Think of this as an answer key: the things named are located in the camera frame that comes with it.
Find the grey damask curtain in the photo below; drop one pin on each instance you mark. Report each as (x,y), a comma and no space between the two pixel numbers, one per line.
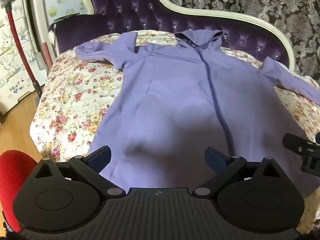
(275,2)

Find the red round cushion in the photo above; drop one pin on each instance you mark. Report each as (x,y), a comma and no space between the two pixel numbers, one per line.
(12,180)

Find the floral bedspread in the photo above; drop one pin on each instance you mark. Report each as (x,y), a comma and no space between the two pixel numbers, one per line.
(75,92)

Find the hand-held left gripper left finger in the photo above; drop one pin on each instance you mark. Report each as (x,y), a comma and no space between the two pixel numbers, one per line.
(101,156)

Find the purple tufted cream-framed headboard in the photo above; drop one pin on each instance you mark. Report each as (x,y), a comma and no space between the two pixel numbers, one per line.
(140,7)

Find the dark purple pillow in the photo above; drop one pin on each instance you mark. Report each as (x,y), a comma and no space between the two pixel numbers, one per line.
(75,30)

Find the white door frame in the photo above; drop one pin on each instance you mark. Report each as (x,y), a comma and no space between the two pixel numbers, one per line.
(41,17)

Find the white cartoon-print cabinet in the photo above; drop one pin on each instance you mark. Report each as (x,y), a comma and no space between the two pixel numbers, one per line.
(10,62)

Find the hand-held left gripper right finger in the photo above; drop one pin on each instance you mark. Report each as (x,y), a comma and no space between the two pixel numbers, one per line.
(212,157)

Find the lavender zip hoodie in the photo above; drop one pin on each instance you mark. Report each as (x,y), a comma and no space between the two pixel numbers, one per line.
(175,92)

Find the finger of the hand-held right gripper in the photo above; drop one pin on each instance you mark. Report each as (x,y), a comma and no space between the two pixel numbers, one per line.
(297,145)

